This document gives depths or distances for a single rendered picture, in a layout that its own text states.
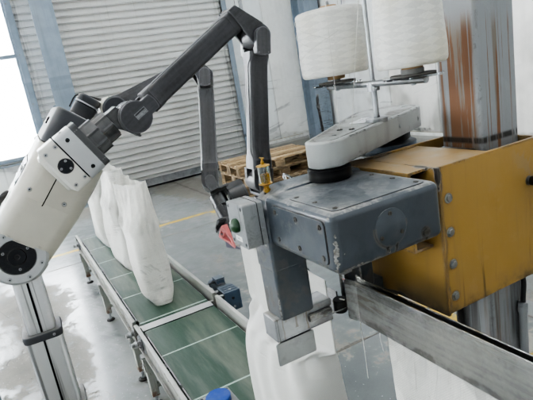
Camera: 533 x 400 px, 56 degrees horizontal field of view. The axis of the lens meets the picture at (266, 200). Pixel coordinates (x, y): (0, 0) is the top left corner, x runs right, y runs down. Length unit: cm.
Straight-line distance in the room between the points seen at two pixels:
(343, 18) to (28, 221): 93
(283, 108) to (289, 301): 870
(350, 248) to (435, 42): 43
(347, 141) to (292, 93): 876
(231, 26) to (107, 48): 727
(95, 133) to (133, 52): 743
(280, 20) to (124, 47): 292
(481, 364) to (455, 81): 62
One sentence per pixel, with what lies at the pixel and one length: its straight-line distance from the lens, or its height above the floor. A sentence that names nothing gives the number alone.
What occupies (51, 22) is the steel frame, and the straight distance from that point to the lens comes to 810.
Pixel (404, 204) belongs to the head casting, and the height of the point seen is 131.
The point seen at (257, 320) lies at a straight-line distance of 162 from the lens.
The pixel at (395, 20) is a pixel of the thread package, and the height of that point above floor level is 162.
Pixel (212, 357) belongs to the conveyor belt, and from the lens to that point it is 238.
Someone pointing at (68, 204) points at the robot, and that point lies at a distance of 140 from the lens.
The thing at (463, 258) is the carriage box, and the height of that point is 113.
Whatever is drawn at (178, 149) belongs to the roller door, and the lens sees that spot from 879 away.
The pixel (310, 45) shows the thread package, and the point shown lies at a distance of 123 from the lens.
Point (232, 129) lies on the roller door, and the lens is 915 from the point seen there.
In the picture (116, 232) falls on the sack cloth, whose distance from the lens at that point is 367.
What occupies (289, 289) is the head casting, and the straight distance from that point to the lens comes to 106.
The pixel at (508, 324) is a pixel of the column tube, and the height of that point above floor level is 88.
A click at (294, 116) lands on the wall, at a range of 980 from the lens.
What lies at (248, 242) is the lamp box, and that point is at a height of 126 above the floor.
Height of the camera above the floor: 157
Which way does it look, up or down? 14 degrees down
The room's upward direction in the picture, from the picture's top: 10 degrees counter-clockwise
